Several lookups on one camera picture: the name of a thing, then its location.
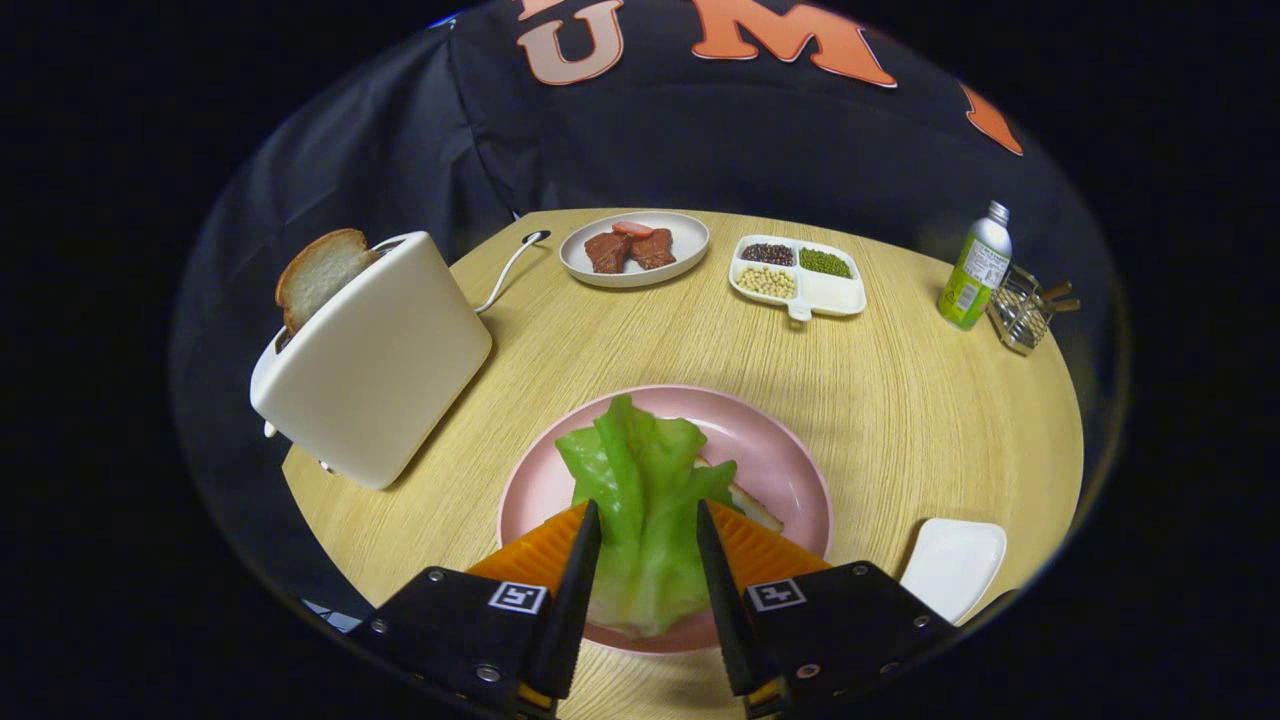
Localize round white plate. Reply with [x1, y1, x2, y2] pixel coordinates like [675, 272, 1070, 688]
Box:
[559, 211, 711, 289]

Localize white bread slice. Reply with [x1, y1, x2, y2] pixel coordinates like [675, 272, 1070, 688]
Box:
[700, 460, 786, 534]

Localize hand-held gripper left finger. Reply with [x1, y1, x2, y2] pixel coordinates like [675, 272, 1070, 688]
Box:
[350, 500, 603, 720]

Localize black backdrop cloth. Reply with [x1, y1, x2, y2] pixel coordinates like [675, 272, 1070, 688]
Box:
[170, 0, 1131, 621]

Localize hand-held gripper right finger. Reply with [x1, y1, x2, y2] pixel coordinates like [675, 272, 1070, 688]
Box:
[696, 500, 958, 720]

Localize green lettuce leaf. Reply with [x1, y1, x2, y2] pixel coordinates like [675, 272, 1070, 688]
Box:
[555, 393, 741, 638]

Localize yellow soybeans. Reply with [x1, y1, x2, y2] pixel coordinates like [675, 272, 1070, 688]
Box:
[737, 266, 798, 300]

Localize silver bottle with green label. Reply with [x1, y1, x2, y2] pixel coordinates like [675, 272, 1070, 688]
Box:
[937, 200, 1013, 331]

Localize white toaster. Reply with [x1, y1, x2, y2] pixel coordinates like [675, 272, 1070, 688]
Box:
[250, 231, 494, 491]

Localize white divided dish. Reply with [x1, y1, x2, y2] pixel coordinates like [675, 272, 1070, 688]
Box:
[729, 235, 868, 322]

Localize white toaster cable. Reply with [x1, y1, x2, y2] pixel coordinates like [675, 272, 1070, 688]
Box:
[475, 230, 551, 314]

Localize toasted bread slice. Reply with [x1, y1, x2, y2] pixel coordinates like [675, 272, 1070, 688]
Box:
[275, 228, 381, 336]

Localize metal wire basket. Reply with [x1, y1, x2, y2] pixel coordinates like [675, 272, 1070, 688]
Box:
[987, 265, 1063, 357]

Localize pink round plate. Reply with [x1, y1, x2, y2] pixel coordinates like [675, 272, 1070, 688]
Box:
[497, 385, 834, 656]

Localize white square plate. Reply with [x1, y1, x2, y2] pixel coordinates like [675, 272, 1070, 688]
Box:
[900, 518, 1008, 626]

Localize brown meat piece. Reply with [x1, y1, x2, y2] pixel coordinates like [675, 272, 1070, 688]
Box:
[584, 232, 631, 274]
[630, 228, 677, 270]

